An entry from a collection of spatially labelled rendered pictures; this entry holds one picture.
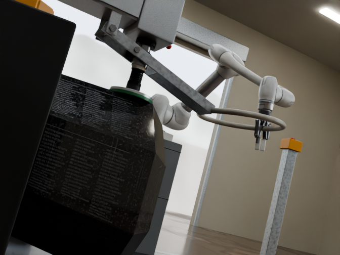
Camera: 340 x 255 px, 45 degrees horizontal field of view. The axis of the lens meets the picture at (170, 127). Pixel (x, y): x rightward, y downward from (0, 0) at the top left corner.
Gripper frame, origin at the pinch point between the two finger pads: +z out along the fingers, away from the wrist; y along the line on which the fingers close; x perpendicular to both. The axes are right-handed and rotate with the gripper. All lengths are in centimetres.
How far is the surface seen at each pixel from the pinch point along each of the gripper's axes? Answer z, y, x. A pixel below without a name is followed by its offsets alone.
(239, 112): -9.3, 42.9, 15.7
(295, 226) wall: 83, -592, -307
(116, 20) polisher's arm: -38, 104, -12
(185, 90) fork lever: -16, 63, -3
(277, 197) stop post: 28, -73, -30
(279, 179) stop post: 15, -75, -32
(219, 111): -9.2, 47.0, 6.5
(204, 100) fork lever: -13, 52, 0
